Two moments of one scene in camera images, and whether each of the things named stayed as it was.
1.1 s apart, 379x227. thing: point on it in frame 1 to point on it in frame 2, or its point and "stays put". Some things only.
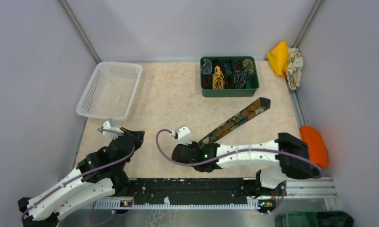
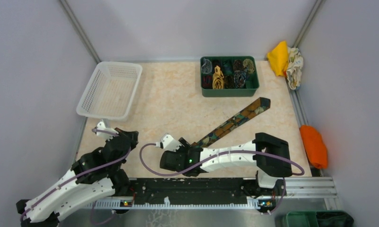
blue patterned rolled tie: (239, 79) stays put
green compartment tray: (228, 76) stays put
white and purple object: (183, 133) to (167, 142)
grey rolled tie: (206, 68) stays put
